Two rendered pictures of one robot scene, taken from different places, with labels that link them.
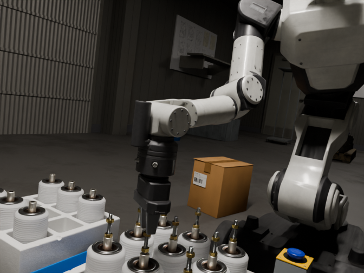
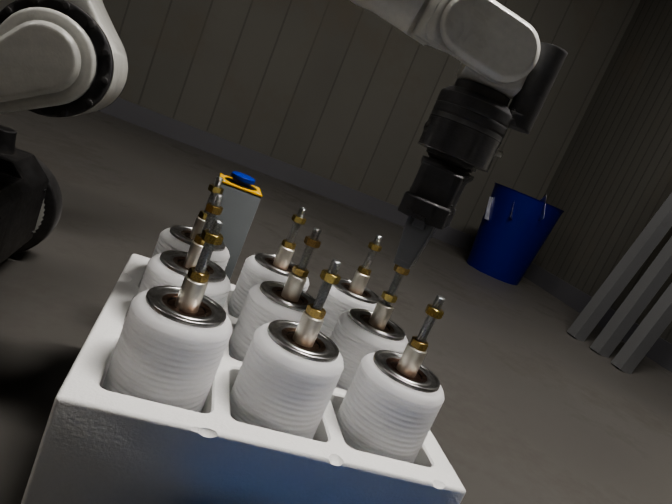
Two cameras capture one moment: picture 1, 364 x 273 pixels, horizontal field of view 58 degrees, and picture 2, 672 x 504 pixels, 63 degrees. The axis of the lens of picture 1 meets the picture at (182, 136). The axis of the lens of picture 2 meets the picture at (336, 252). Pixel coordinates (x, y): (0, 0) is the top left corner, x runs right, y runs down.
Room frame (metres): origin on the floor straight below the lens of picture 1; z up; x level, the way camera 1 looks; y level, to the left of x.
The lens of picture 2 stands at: (1.28, 0.42, 0.45)
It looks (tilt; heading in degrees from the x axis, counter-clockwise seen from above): 12 degrees down; 221
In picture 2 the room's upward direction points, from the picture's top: 23 degrees clockwise
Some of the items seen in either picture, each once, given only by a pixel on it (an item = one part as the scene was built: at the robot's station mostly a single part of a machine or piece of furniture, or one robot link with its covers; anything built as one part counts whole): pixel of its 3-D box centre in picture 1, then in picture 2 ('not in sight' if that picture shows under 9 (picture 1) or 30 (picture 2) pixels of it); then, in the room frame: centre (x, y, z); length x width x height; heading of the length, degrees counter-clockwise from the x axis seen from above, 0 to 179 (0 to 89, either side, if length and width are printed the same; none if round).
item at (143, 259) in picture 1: (143, 260); (380, 315); (0.73, 0.05, 0.26); 0.02 x 0.02 x 0.03
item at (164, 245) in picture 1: (171, 249); (289, 297); (0.83, -0.01, 0.25); 0.08 x 0.08 x 0.01
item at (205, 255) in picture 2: not in sight; (204, 257); (0.99, 0.02, 0.30); 0.01 x 0.01 x 0.08
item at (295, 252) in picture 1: (295, 255); (242, 180); (0.74, -0.30, 0.32); 0.04 x 0.04 x 0.02
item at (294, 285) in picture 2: (172, 245); (293, 287); (0.83, -0.01, 0.26); 0.02 x 0.02 x 0.03
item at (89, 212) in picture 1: (89, 221); not in sight; (1.16, 0.29, 0.16); 0.10 x 0.10 x 0.18
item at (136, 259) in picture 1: (143, 265); (376, 324); (0.73, 0.05, 0.25); 0.08 x 0.08 x 0.01
